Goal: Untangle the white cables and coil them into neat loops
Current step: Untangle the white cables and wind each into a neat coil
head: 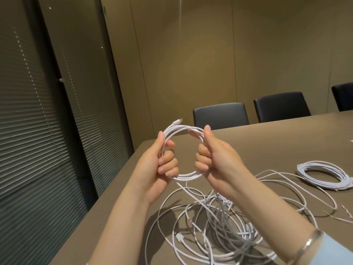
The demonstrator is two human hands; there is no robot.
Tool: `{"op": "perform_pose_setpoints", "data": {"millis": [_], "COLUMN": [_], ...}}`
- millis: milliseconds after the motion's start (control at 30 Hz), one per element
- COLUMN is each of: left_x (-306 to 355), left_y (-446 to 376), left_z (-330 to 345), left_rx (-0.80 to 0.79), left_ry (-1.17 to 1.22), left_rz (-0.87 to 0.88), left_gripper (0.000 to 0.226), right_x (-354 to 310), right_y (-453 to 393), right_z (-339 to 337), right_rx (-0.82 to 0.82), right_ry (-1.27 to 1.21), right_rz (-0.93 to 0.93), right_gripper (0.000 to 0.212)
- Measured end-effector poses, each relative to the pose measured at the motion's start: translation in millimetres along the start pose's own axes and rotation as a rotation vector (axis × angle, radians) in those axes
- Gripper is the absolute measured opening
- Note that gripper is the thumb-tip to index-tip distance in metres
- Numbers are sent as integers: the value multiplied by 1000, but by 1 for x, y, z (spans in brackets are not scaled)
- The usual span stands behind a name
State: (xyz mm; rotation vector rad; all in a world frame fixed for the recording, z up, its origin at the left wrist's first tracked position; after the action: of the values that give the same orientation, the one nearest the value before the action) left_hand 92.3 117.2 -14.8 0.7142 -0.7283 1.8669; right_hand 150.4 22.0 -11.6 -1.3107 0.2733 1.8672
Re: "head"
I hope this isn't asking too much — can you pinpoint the person's left hand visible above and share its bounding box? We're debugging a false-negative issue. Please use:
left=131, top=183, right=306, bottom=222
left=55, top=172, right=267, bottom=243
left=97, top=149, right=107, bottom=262
left=132, top=131, right=180, bottom=206

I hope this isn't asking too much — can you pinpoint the person's right hand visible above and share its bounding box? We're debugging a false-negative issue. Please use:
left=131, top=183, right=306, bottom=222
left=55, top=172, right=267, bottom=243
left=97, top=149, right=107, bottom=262
left=187, top=125, right=247, bottom=199

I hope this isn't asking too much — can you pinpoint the white cable bundle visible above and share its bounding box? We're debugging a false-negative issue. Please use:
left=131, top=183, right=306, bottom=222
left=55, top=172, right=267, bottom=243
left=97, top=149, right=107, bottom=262
left=159, top=118, right=211, bottom=182

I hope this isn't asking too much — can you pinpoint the pile of white cables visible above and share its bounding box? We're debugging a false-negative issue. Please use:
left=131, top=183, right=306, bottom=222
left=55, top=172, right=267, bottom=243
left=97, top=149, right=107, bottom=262
left=145, top=169, right=338, bottom=265

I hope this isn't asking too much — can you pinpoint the person's right forearm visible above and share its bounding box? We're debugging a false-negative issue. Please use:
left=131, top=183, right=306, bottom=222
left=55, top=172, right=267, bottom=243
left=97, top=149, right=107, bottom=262
left=231, top=168, right=353, bottom=265

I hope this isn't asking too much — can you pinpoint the person's left forearm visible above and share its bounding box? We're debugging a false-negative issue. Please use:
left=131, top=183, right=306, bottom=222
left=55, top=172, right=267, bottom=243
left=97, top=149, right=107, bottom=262
left=85, top=184, right=155, bottom=265

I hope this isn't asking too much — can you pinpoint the dark meeting chair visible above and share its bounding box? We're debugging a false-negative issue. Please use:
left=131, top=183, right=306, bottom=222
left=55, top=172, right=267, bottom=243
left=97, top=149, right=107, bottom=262
left=193, top=102, right=250, bottom=131
left=331, top=82, right=353, bottom=112
left=253, top=92, right=311, bottom=123

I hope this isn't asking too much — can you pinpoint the brown table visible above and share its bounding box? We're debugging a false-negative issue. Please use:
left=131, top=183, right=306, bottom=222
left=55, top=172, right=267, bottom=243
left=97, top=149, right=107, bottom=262
left=48, top=110, right=353, bottom=265

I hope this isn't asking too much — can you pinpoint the glass partition with grey blinds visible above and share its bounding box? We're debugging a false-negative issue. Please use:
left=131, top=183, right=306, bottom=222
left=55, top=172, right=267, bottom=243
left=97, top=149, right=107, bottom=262
left=0, top=0, right=134, bottom=265

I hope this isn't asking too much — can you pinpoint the bunch of white twist ties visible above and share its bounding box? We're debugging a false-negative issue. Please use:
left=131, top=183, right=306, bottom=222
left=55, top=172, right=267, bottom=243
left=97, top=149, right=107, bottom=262
left=322, top=204, right=353, bottom=224

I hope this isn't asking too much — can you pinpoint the silver bracelet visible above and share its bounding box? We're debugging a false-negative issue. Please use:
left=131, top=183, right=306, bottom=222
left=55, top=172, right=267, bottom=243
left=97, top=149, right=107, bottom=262
left=292, top=228, right=325, bottom=265

